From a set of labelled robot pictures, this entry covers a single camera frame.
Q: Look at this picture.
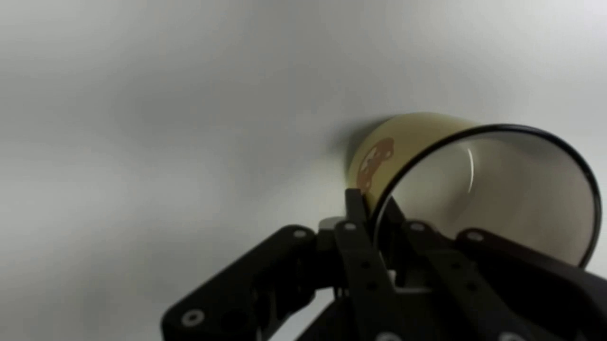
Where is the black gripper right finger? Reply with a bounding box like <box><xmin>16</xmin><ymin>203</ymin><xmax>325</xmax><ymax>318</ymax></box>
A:
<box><xmin>378</xmin><ymin>197</ymin><xmax>607</xmax><ymax>341</ymax></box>

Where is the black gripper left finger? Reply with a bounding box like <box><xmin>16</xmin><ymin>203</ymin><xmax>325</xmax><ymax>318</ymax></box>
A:
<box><xmin>160</xmin><ymin>186</ymin><xmax>408</xmax><ymax>341</ymax></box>

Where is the yellow enamel cup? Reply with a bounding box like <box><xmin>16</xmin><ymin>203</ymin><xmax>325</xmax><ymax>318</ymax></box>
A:
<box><xmin>346</xmin><ymin>110</ymin><xmax>604</xmax><ymax>271</ymax></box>

